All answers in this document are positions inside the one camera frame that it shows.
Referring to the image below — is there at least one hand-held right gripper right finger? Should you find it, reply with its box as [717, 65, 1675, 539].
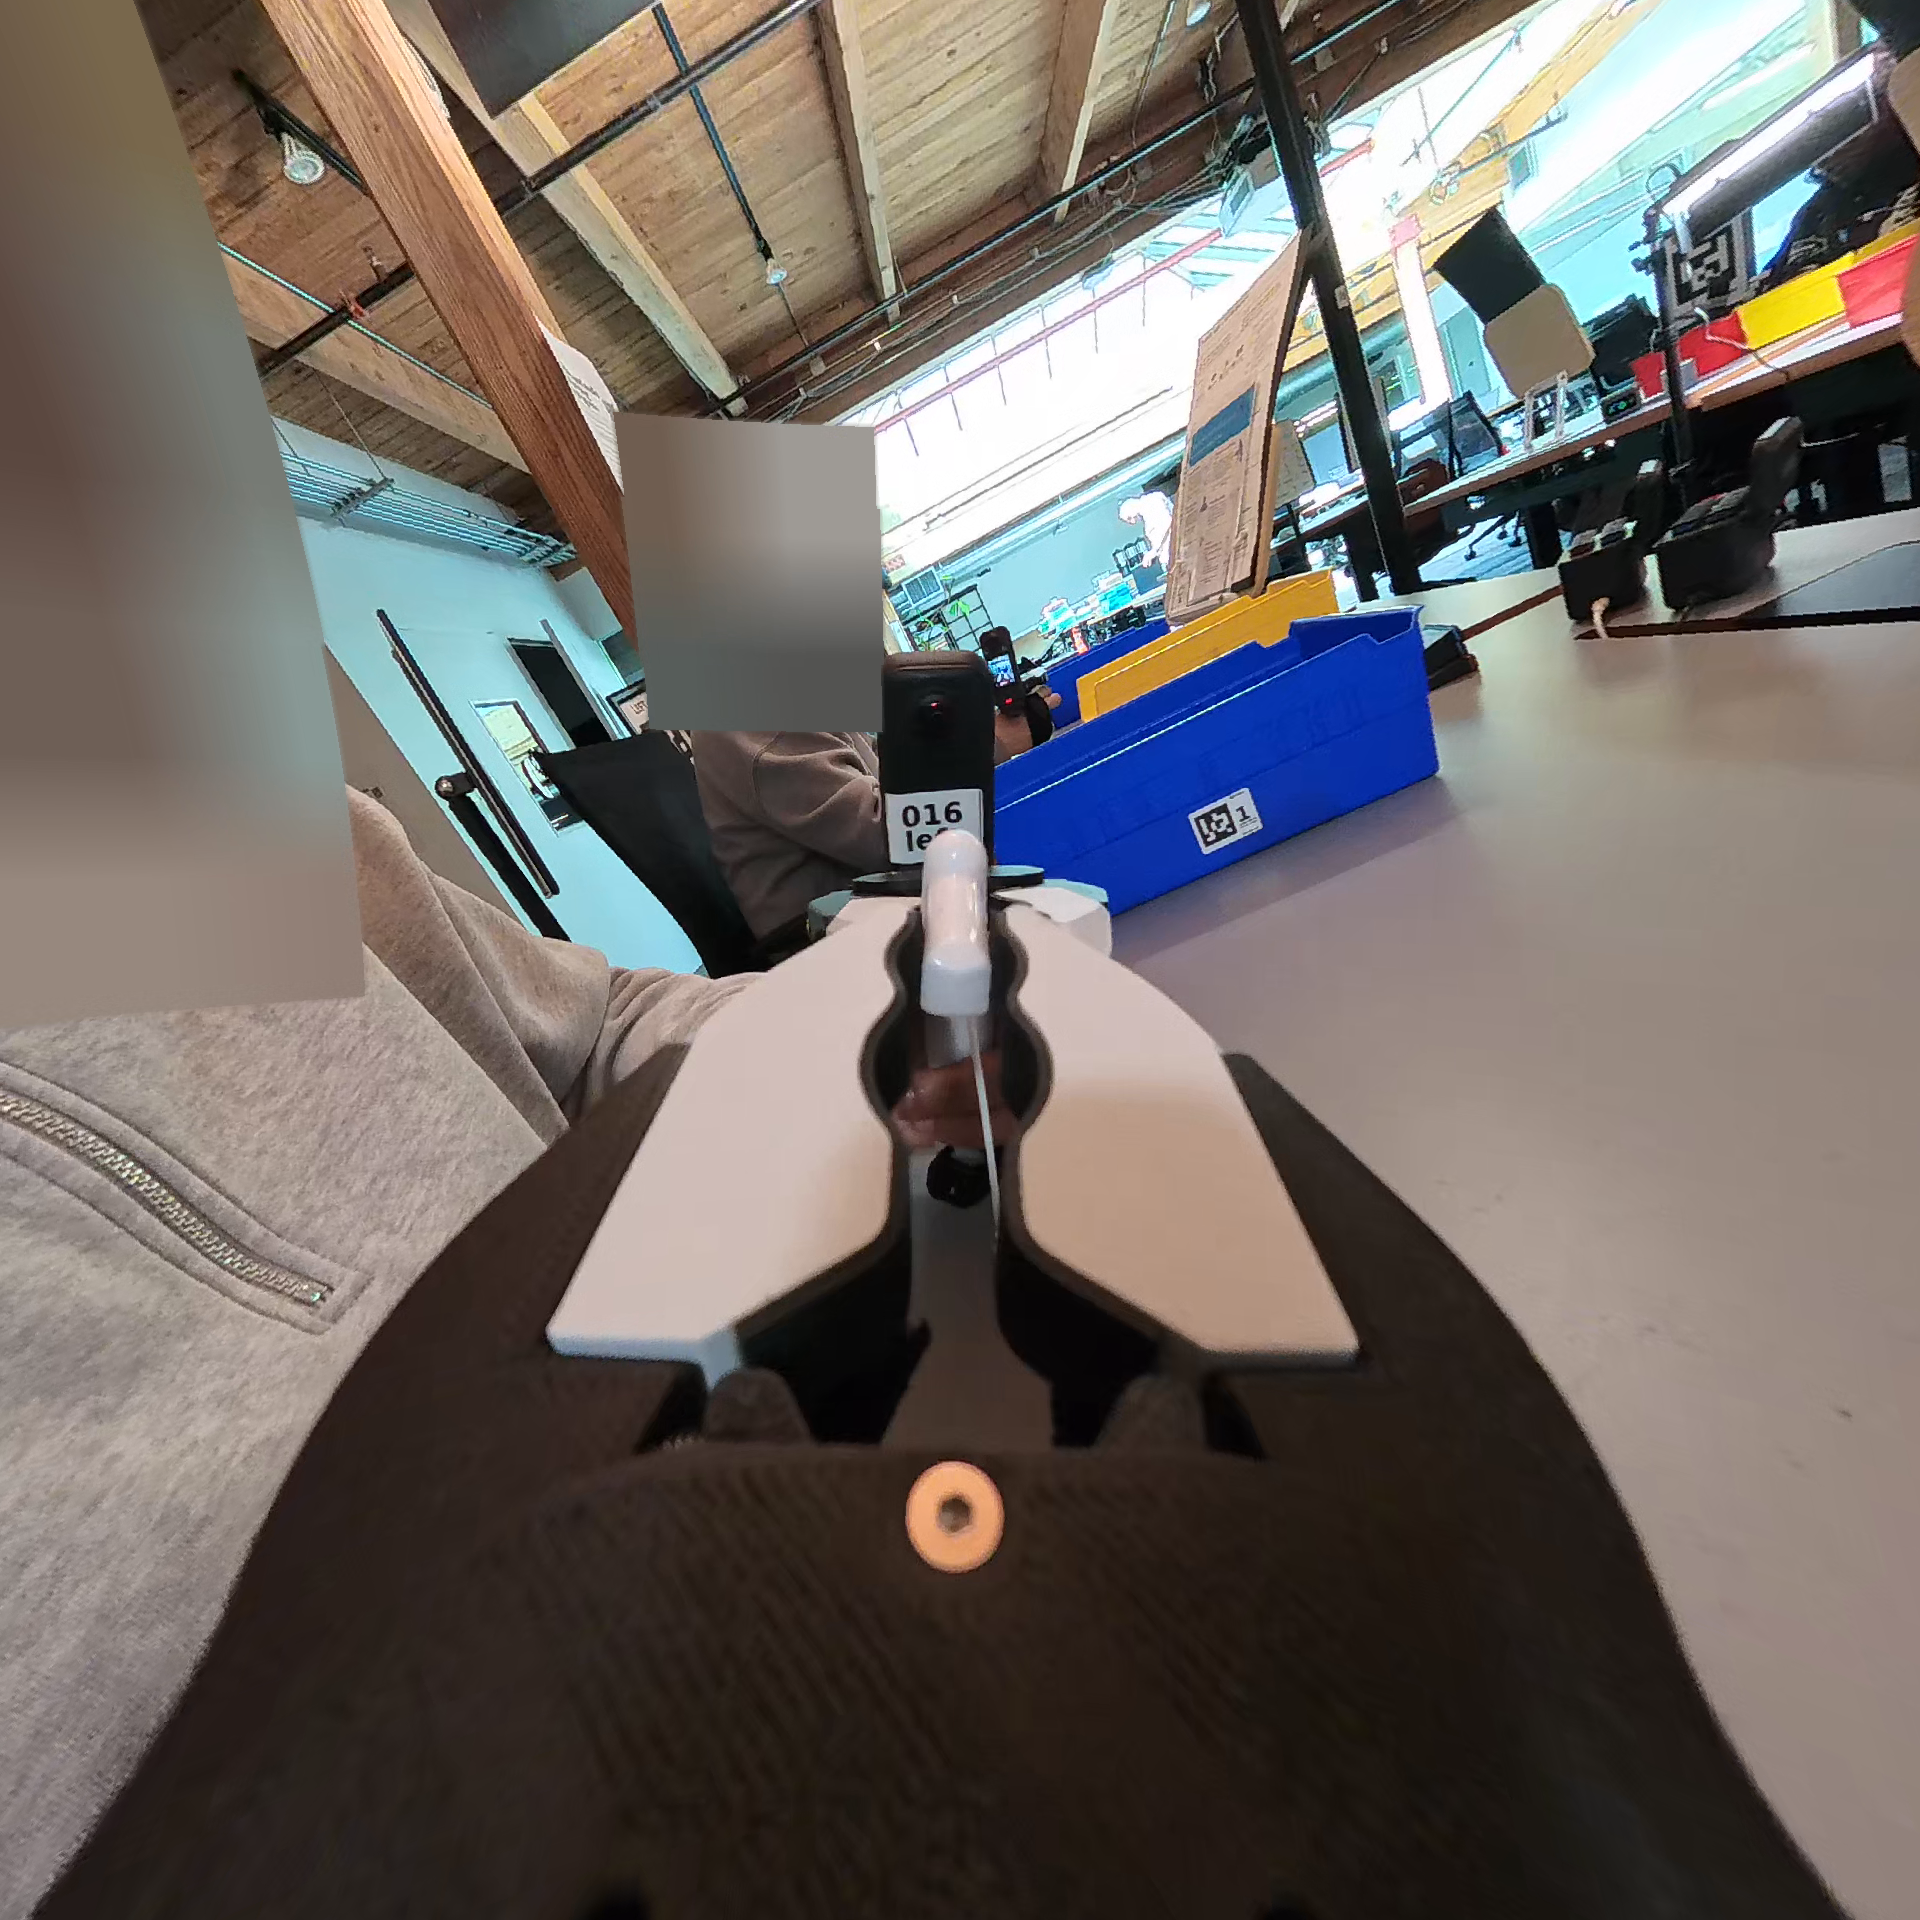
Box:
[989, 914, 1361, 1375]

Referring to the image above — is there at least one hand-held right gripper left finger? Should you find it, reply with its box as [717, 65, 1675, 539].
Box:
[543, 902, 928, 1386]

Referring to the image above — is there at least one white plastic piece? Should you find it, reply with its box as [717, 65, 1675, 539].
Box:
[919, 831, 1005, 1211]

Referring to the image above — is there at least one person's left forearm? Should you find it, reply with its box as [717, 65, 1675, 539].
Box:
[563, 966, 769, 1135]

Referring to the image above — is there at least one person's left hand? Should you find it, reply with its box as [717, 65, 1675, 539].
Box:
[896, 1057, 991, 1164]

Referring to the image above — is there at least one black office chair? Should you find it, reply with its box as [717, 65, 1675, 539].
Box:
[529, 732, 769, 980]

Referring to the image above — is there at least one blue plastic bin with label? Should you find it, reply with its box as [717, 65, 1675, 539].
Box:
[989, 606, 1441, 920]

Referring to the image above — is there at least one brown cardboard sheet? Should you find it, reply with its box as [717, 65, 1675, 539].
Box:
[1160, 232, 1310, 627]

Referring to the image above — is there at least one black metal pole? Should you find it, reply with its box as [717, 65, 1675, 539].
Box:
[1236, 0, 1428, 596]

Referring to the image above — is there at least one small black charger block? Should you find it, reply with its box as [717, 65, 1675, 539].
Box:
[1556, 462, 1669, 619]

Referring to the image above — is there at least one long wooden desk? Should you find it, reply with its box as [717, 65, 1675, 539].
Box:
[1305, 323, 1920, 571]

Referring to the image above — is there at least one large black charger block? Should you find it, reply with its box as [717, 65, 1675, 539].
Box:
[1655, 417, 1806, 610]

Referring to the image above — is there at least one small red plastic bin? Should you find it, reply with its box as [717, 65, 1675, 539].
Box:
[1630, 311, 1750, 402]

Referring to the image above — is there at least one small yellow plastic bin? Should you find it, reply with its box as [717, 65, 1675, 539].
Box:
[1737, 260, 1855, 350]

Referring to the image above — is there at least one large red plastic bin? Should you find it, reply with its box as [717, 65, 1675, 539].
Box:
[1840, 230, 1920, 327]

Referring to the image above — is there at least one black door handle bar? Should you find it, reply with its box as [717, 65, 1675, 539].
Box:
[373, 606, 569, 943]

